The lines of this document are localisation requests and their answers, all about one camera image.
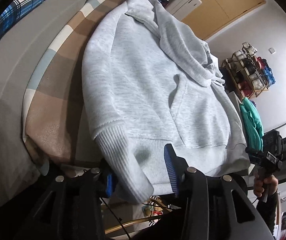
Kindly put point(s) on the grey mattress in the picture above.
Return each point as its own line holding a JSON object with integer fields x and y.
{"x": 21, "y": 48}

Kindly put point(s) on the wooden door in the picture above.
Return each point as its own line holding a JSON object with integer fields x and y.
{"x": 214, "y": 15}

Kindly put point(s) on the teal green garment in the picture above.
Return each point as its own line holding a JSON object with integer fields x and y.
{"x": 252, "y": 124}

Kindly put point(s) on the brown checked bed sheet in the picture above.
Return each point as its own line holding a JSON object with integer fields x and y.
{"x": 55, "y": 127}

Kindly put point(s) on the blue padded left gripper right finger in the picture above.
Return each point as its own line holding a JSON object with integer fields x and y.
{"x": 176, "y": 167}

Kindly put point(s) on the person's right hand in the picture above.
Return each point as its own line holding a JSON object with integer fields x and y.
{"x": 258, "y": 187}

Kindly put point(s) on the white upright suitcase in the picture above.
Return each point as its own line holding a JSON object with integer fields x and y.
{"x": 181, "y": 8}

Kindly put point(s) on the shoe rack with shoes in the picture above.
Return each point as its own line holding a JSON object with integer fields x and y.
{"x": 247, "y": 74}

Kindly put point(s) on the light grey hoodie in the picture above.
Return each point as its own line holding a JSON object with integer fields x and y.
{"x": 148, "y": 81}

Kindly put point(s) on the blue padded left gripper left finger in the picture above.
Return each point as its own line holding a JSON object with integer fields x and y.
{"x": 109, "y": 185}

